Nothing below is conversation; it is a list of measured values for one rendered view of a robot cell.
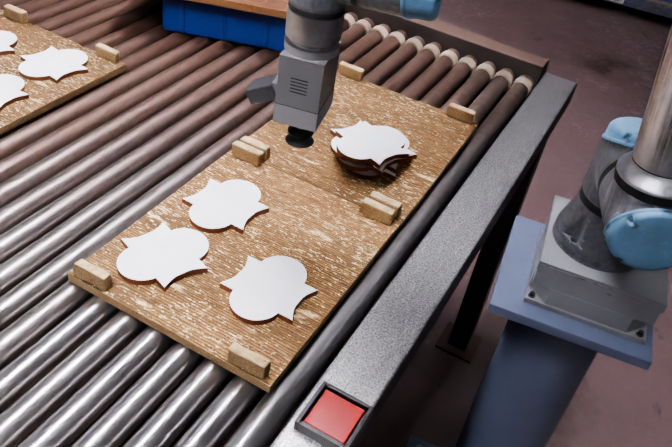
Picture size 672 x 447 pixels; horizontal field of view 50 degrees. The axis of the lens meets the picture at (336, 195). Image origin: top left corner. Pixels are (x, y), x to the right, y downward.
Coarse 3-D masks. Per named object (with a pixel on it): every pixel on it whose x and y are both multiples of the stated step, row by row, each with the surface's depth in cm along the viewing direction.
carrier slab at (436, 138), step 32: (352, 96) 155; (384, 96) 157; (320, 128) 144; (416, 128) 149; (448, 128) 150; (288, 160) 133; (320, 160) 135; (416, 160) 139; (448, 160) 141; (352, 192) 128; (384, 192) 130; (416, 192) 131
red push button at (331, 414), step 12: (324, 396) 94; (336, 396) 94; (312, 408) 92; (324, 408) 93; (336, 408) 93; (348, 408) 93; (360, 408) 93; (312, 420) 91; (324, 420) 91; (336, 420) 91; (348, 420) 92; (324, 432) 90; (336, 432) 90; (348, 432) 90
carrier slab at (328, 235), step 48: (192, 192) 122; (288, 192) 126; (240, 240) 114; (288, 240) 116; (336, 240) 118; (384, 240) 119; (96, 288) 102; (144, 288) 104; (192, 288) 105; (336, 288) 109; (192, 336) 98; (240, 336) 99; (288, 336) 100
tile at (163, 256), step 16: (128, 240) 109; (144, 240) 110; (160, 240) 110; (176, 240) 111; (192, 240) 111; (128, 256) 107; (144, 256) 107; (160, 256) 108; (176, 256) 108; (192, 256) 109; (128, 272) 104; (144, 272) 105; (160, 272) 105; (176, 272) 106; (192, 272) 107
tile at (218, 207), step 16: (208, 192) 121; (224, 192) 122; (240, 192) 122; (256, 192) 123; (192, 208) 117; (208, 208) 118; (224, 208) 118; (240, 208) 119; (256, 208) 120; (192, 224) 115; (208, 224) 115; (224, 224) 115; (240, 224) 116
